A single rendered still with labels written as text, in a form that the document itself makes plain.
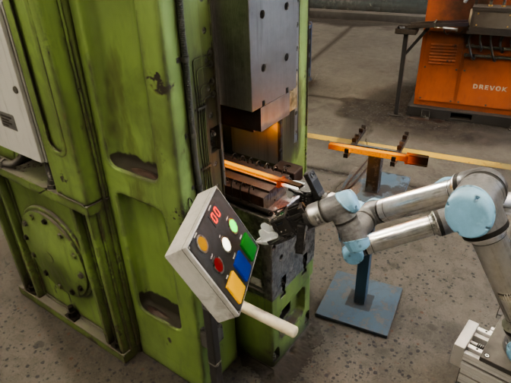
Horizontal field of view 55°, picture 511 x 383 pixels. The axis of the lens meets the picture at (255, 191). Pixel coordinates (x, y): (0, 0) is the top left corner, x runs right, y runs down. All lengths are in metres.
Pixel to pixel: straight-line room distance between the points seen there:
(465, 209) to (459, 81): 4.08
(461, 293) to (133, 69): 2.23
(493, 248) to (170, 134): 1.02
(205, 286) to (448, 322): 1.78
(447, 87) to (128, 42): 4.02
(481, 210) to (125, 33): 1.22
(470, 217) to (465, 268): 2.05
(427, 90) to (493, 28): 0.84
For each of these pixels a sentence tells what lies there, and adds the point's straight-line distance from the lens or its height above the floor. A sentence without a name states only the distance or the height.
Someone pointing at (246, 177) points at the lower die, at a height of 0.99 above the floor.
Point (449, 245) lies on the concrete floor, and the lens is 3.48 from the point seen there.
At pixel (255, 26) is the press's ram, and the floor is 1.65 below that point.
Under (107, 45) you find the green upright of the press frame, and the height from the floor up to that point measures 1.59.
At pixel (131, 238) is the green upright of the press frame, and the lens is 2.22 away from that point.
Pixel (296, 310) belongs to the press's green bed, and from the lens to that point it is 2.63.
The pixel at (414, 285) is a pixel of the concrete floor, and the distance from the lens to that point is 3.11.
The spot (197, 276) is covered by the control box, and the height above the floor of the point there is 1.10.
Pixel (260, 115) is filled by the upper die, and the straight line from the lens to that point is 1.79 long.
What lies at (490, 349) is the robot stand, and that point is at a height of 0.82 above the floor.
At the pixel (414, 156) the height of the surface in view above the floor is 1.04.
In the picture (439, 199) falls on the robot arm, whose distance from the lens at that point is 1.47.
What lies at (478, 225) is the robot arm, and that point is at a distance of 1.28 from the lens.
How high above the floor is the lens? 2.02
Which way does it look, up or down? 31 degrees down
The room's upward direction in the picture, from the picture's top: 2 degrees counter-clockwise
